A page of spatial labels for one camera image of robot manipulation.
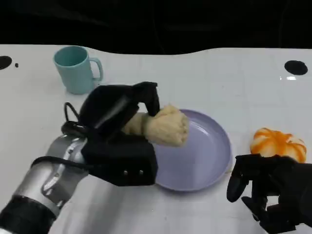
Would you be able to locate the lilac plate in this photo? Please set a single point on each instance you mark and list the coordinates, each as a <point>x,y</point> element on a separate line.
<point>195,161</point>

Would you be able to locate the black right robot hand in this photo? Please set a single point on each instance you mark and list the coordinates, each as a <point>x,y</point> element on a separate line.
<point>287,182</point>

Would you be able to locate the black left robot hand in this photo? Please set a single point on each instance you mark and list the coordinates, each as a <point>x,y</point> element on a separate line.
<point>107,107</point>

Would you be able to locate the beige towel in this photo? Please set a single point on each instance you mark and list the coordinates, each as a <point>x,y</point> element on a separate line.
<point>168,129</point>

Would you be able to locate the pale green mug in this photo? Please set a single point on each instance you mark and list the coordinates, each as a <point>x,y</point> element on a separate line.
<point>75,75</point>

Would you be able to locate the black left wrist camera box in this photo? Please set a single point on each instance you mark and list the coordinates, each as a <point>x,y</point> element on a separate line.
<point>122,161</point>

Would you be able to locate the orange and white toy bread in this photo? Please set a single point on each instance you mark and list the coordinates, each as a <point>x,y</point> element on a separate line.
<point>278,143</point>

